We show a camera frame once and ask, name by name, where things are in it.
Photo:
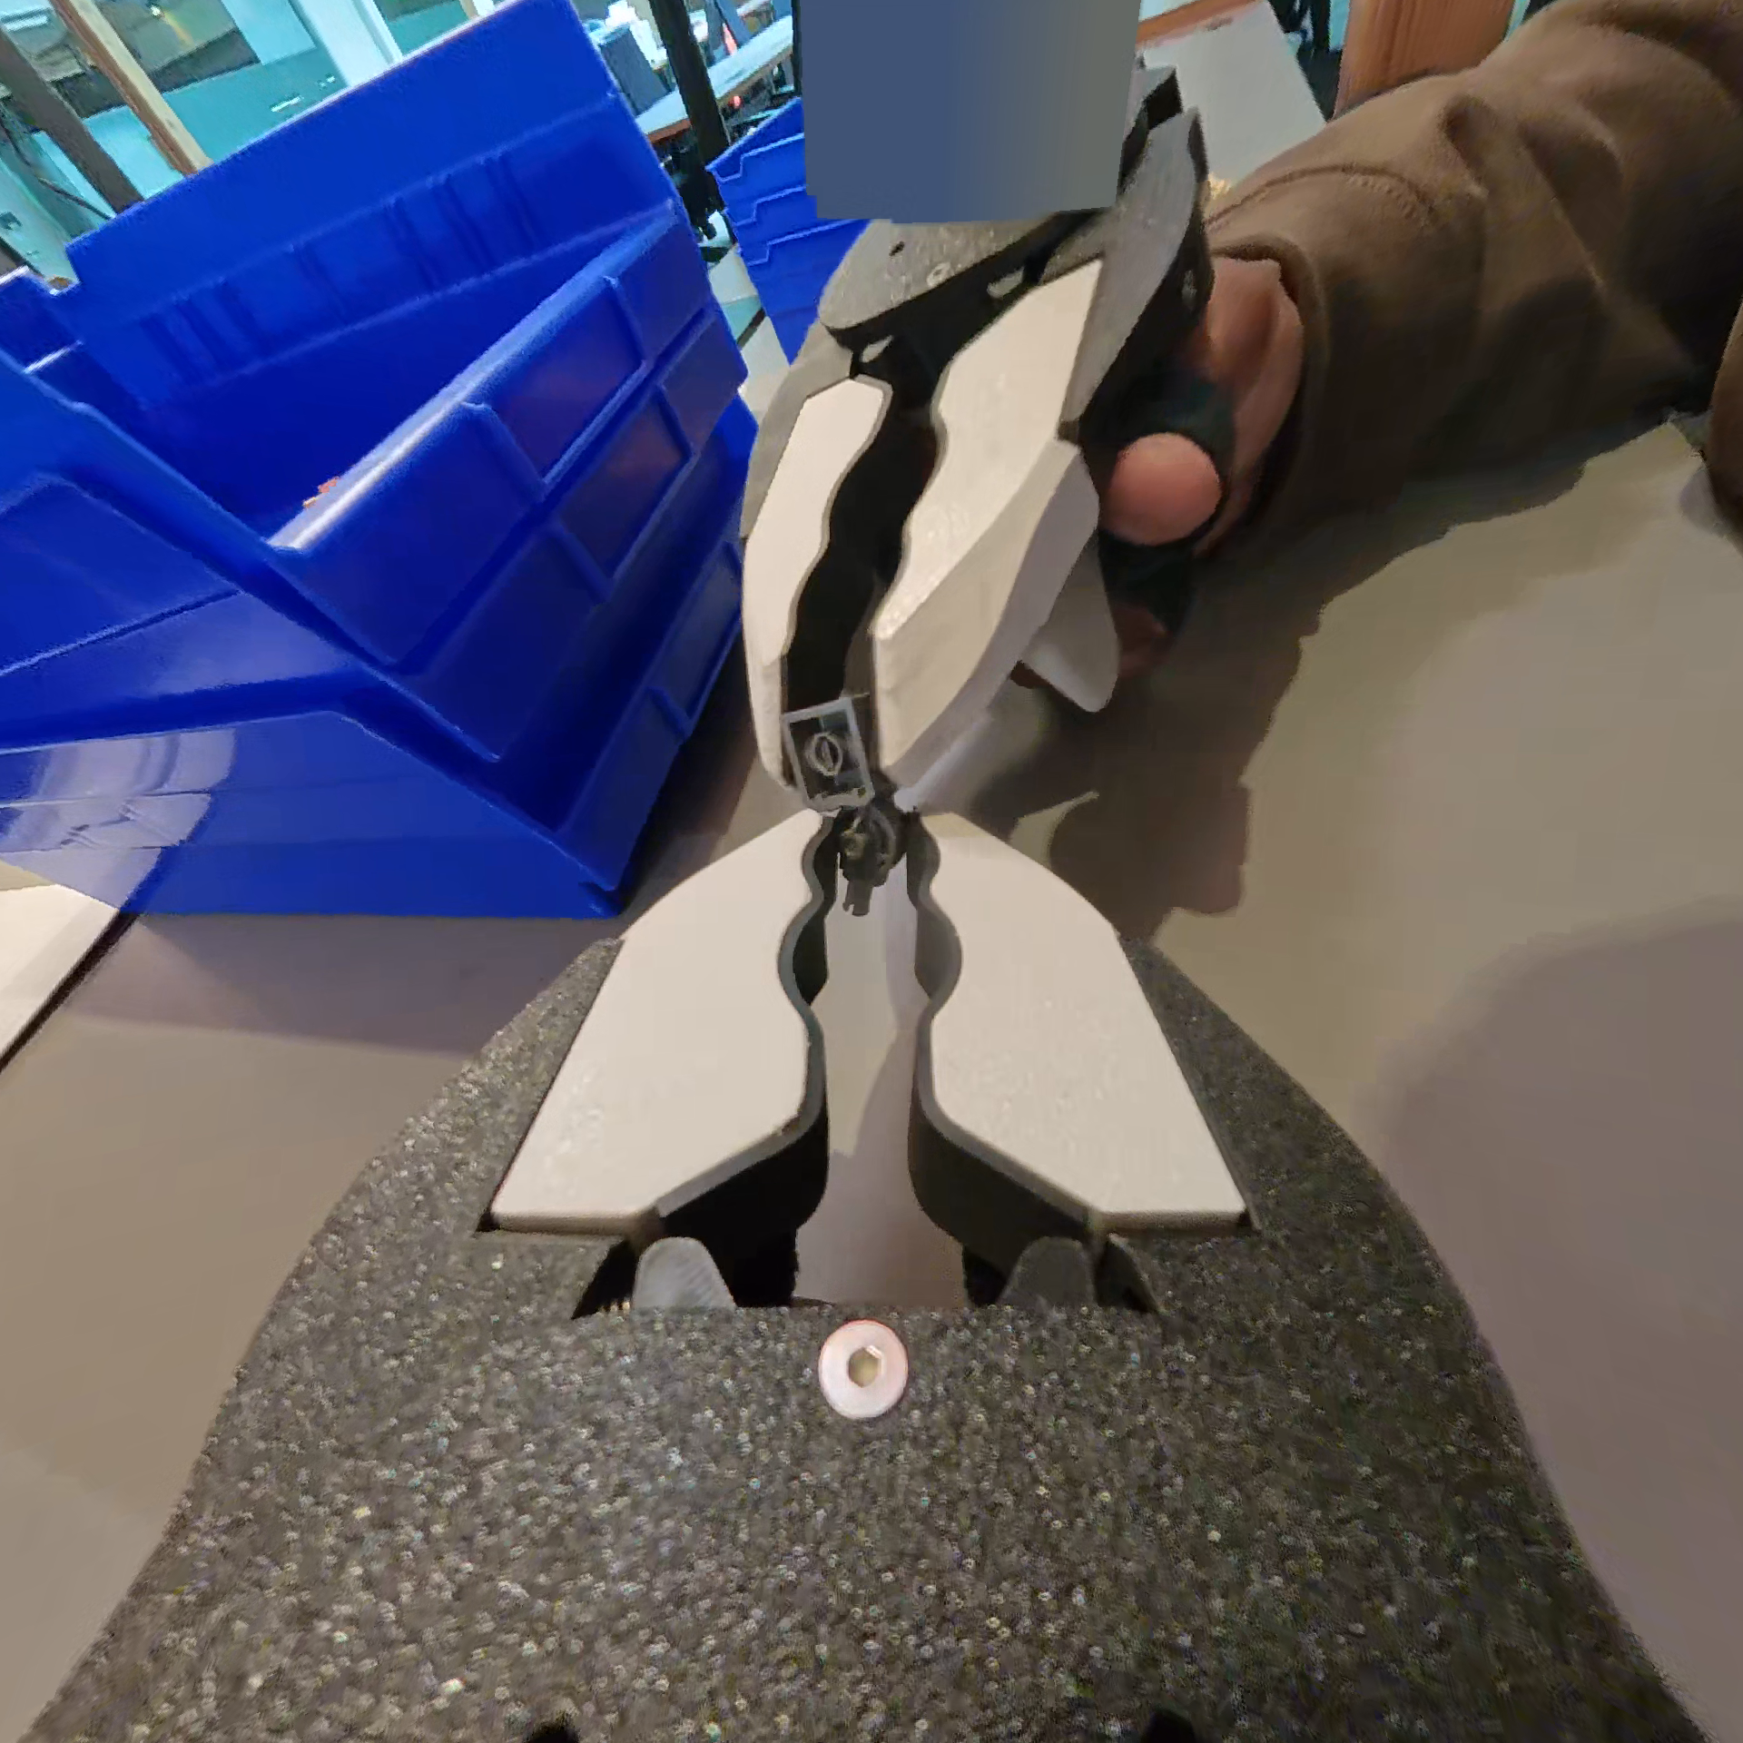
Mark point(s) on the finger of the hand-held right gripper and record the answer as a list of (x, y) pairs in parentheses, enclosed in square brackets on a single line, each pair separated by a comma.
[(994, 543), (792, 543)]

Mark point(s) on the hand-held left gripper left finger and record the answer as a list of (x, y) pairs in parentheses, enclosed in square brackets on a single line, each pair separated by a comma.
[(668, 1073)]

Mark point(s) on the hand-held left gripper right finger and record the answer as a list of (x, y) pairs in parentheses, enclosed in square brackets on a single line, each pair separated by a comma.
[(1077, 1073)]

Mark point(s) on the small grey brick model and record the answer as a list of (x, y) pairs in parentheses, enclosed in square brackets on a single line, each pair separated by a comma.
[(824, 757)]

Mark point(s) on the blue plastic bin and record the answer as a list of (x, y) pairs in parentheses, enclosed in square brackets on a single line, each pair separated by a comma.
[(787, 229), (337, 273), (337, 842), (572, 679)]

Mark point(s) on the person's right hand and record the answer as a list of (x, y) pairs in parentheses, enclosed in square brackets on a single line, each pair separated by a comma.
[(1154, 491)]

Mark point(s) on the wooden pillar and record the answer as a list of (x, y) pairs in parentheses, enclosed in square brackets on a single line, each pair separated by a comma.
[(1429, 40)]

